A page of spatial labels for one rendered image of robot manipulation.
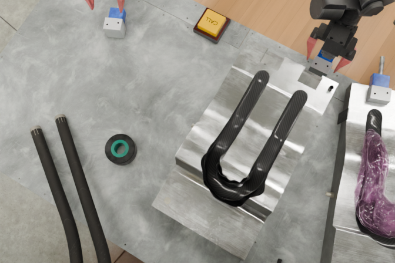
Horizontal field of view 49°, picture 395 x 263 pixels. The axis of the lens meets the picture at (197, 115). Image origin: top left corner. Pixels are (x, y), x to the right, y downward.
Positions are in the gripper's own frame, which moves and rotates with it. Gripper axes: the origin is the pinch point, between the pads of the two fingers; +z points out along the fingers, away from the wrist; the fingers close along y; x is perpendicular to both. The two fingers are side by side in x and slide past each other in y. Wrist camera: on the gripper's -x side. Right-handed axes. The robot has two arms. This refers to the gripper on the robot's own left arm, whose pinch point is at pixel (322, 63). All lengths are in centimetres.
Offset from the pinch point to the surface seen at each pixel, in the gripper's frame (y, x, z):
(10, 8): -148, 36, 77
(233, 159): -8.0, -35.3, 10.5
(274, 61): -11.1, -6.2, 1.8
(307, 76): -1.7, -5.9, 1.6
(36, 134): -58, -46, 28
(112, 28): -55, -16, 9
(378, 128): 20.0, -8.7, 4.4
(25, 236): -76, -40, 121
